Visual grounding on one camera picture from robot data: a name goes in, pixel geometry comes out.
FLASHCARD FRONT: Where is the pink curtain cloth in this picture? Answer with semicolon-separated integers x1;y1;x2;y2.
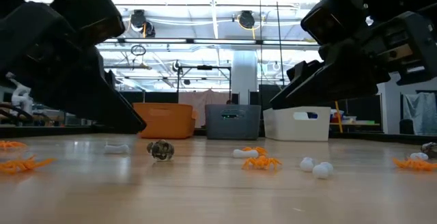
178;89;233;129

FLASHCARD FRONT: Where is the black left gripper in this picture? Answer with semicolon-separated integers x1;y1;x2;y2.
0;1;147;135

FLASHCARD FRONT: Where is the white plastic bin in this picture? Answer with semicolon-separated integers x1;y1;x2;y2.
262;106;331;142

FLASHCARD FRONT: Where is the small orange plastic spider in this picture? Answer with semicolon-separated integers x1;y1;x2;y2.
392;157;437;172
241;155;283;171
242;146;269;156
0;140;27;151
0;155;57;176

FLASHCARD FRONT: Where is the orange plastic bin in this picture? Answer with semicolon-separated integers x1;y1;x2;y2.
132;102;198;140

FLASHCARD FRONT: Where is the dark grey plastic bin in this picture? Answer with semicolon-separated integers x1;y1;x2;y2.
204;104;262;141

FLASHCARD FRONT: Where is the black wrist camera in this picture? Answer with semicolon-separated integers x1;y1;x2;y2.
300;0;371;46
51;0;126;49

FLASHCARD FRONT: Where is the black partition panel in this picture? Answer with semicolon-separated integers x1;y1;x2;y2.
117;91;179;104
341;93;382;126

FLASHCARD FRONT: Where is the long yellow cable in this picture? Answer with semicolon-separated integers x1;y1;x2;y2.
334;100;343;133

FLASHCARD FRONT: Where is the black cabinet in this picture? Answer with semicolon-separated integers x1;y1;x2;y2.
258;84;284;109

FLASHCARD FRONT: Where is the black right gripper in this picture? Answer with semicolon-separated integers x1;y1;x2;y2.
269;11;437;111

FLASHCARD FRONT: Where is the small brown plastic skull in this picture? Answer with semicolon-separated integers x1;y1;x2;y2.
420;141;437;159
146;139;175;162

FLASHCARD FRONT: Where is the black metal frame stand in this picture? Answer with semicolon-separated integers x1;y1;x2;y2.
176;65;232;105

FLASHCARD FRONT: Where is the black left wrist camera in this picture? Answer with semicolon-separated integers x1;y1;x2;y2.
51;0;126;49

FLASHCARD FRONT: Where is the grey cloth cover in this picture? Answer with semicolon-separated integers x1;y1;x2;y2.
402;92;437;136

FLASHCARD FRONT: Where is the black aluminium table frame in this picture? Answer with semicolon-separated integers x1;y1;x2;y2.
0;125;437;145

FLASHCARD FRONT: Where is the long ceiling light bar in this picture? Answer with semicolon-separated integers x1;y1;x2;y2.
98;36;320;46

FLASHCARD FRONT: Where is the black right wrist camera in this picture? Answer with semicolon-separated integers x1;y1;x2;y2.
300;0;371;46

